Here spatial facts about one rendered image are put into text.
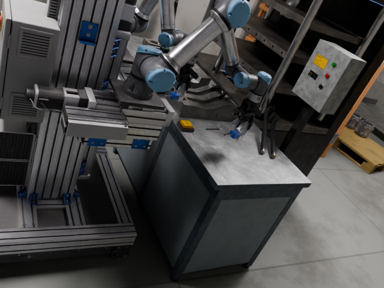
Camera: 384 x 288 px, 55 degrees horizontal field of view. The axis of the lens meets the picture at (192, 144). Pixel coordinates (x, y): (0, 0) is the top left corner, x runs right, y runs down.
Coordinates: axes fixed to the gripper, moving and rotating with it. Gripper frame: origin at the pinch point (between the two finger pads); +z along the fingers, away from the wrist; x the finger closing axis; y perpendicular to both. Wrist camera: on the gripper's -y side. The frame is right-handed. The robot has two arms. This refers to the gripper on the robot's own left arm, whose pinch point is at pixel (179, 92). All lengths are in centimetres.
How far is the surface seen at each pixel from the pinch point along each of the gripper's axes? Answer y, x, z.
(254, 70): -94, -22, -8
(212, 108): -24.9, 8.4, 6.6
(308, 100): -86, 34, -14
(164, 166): -0.7, 10.9, 47.7
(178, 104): -5.7, -2.3, 9.8
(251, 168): -16, 57, 15
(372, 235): -210, 105, 94
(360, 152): -347, 18, 79
